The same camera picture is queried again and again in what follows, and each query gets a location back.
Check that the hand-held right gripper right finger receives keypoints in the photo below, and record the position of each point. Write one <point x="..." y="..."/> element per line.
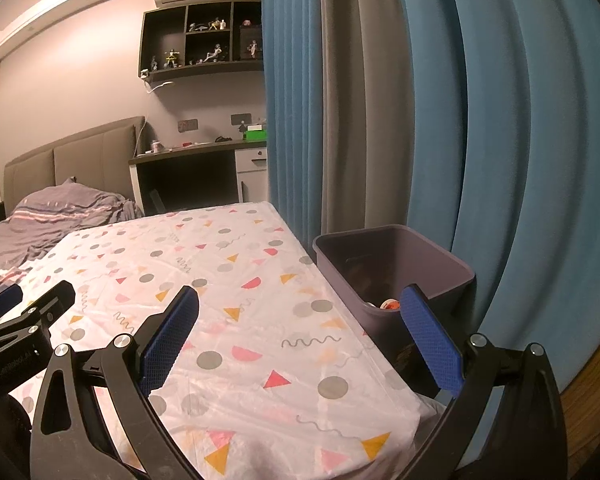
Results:
<point x="430" y="340"/>

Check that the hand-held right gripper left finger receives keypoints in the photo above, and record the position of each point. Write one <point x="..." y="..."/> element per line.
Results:
<point x="170" y="340"/>

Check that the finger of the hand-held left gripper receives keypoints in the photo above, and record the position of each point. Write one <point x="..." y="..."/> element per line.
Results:
<point x="0" y="302"/>
<point x="20" y="345"/>

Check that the grey plastic bin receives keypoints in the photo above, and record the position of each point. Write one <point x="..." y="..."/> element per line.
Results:
<point x="380" y="255"/>

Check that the patterned white tablecloth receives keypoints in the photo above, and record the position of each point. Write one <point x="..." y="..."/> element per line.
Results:
<point x="255" y="310"/>

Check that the grey striped blanket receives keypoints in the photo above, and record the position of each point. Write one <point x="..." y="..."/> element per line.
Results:
<point x="55" y="210"/>

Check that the grey padded headboard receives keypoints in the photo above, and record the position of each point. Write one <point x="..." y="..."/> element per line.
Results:
<point x="90" y="155"/>

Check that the white drawer cabinet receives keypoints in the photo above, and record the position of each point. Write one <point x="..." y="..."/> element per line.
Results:
<point x="250" y="180"/>

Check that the dark top desk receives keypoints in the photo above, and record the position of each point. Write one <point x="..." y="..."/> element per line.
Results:
<point x="190" y="149"/>

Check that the small black desk item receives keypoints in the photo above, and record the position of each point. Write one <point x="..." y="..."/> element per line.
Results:
<point x="223" y="138"/>

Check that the blue grey curtain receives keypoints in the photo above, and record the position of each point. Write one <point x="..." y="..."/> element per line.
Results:
<point x="505" y="135"/>

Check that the green box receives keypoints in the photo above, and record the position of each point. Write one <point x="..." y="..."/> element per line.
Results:
<point x="256" y="134"/>

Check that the group of shelf figurines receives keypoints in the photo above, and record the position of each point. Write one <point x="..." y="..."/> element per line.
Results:
<point x="170" y="60"/>

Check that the wall socket panel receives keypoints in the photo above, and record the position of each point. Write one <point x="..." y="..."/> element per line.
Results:
<point x="240" y="119"/>
<point x="188" y="125"/>

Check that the dark wall shelf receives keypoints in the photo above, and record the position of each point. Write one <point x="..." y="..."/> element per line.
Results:
<point x="162" y="35"/>

